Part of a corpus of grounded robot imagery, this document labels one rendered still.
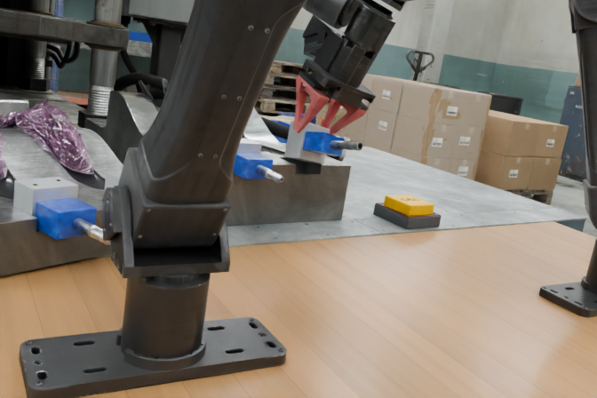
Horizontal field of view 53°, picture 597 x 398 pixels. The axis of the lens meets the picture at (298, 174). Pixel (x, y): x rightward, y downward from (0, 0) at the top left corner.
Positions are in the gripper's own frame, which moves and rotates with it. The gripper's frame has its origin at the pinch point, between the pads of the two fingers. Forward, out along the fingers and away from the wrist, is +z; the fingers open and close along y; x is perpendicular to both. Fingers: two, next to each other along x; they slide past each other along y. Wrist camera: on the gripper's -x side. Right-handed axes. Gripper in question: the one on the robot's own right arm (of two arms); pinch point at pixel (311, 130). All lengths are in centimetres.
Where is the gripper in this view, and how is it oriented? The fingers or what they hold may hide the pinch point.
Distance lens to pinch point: 90.9
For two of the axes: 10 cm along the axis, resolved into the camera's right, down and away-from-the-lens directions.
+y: -7.6, -1.7, -6.3
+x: 4.5, 5.5, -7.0
